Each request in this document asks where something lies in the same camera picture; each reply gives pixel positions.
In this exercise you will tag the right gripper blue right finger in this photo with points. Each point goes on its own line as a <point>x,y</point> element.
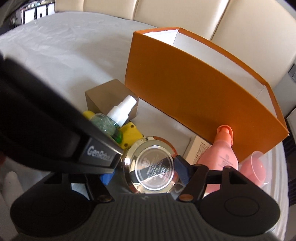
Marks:
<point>183,168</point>

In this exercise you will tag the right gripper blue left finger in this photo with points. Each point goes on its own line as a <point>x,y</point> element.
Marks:
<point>106,178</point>

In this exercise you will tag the gold round glass jar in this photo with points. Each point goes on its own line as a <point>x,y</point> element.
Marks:
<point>148,166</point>

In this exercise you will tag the green glitter spray bottle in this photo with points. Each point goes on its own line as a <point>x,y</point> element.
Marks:
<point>111,123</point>

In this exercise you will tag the gold brown square box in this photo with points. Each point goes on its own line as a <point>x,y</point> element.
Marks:
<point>102,98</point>

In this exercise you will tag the gloved left hand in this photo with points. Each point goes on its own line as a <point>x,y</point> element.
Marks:
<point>12,189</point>

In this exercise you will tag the white printed small carton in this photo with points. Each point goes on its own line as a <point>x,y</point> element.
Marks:
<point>195,149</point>

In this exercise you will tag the pink pump bottle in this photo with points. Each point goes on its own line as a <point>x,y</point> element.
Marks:
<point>220,154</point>

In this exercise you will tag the yellow plastic shell small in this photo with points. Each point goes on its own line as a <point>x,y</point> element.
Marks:
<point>88,114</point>

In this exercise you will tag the yellow plastic shell large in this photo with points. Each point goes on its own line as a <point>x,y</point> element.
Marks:
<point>130,134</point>

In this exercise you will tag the clear cup with pink ball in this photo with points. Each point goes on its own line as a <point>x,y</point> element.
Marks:
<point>257,168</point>

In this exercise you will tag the orange cardboard box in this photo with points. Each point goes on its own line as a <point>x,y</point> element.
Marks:
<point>202,86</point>

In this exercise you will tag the cream padded headboard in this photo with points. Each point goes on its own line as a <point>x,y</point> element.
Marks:
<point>260,33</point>

